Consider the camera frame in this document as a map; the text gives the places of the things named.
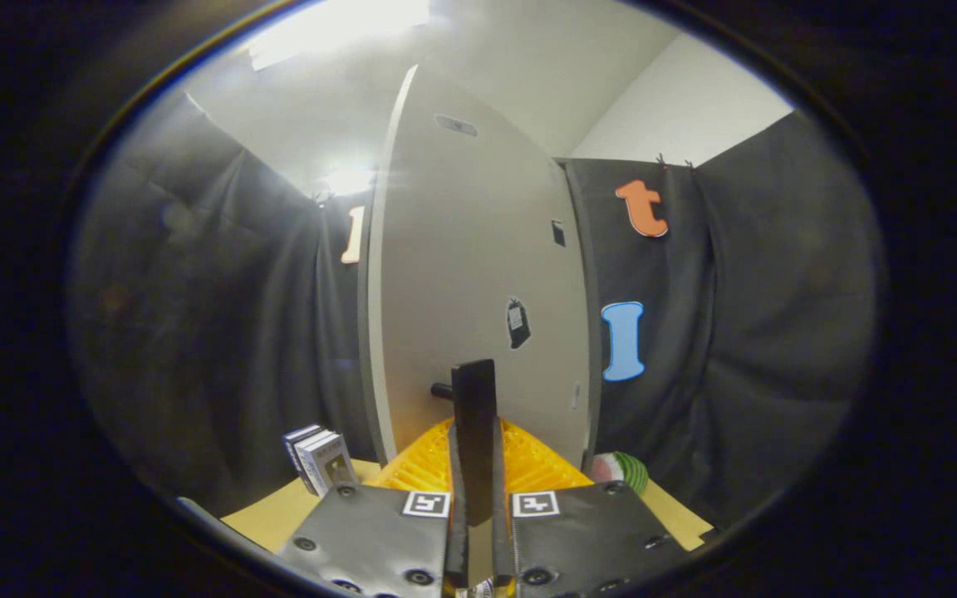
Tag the black backdrop cloth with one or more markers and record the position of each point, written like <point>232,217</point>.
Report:
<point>221,332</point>

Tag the small printed box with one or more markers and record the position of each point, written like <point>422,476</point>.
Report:
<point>294,448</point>
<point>334,465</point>
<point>309,461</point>

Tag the green striped watermelon toy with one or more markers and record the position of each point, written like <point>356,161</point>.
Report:
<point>624,472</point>

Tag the white shoe cabinet door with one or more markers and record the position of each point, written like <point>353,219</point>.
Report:
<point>470,249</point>

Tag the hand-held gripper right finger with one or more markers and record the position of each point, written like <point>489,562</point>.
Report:
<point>485,432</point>

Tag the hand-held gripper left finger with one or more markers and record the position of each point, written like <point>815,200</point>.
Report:
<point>462,432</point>

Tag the black door knob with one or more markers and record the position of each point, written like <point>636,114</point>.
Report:
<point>442,389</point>

